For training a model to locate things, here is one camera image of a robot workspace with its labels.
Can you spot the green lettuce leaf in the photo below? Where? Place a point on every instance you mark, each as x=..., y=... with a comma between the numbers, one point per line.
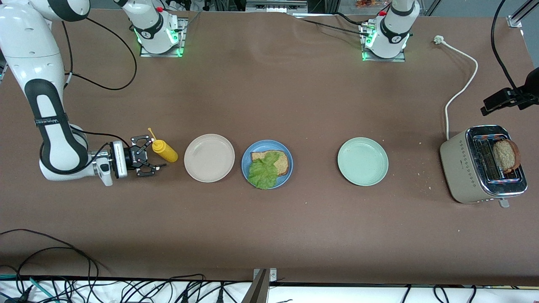
x=263, y=172

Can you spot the square brown bread slice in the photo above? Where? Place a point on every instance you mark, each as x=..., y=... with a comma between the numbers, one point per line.
x=283, y=162

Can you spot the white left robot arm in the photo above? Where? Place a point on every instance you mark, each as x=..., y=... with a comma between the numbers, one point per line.
x=393, y=29

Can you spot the aluminium frame profile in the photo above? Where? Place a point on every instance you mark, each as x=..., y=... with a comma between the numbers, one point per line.
x=516, y=20

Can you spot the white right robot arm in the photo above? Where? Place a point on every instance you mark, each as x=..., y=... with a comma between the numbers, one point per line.
x=29, y=46

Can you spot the mint green round plate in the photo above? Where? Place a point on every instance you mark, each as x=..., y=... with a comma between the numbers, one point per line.
x=363, y=161

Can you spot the silver corner bracket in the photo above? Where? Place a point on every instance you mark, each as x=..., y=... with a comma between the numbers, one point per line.
x=273, y=275

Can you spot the blue round plate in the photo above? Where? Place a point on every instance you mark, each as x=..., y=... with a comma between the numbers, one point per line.
x=246, y=158

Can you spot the grey aluminium profile post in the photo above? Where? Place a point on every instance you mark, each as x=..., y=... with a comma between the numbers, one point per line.
x=257, y=292

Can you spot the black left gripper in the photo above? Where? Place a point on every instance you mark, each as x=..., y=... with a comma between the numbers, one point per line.
x=531, y=83

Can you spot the beige round plate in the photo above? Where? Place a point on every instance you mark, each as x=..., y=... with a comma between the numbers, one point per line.
x=209, y=158

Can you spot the rounded brown bread slice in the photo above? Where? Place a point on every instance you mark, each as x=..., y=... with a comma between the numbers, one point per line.
x=505, y=155

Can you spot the beige chrome toaster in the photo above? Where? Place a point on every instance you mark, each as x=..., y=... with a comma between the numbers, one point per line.
x=459, y=168

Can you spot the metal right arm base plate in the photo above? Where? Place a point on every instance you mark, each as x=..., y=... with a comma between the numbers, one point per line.
x=183, y=38

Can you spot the grey metal box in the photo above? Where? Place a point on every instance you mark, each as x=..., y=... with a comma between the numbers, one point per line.
x=276, y=6

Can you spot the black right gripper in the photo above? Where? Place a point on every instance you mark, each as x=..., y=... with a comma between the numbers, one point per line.
x=127, y=158

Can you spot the yellow mustard squeeze bottle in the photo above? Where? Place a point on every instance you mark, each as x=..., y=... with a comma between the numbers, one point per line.
x=166, y=152

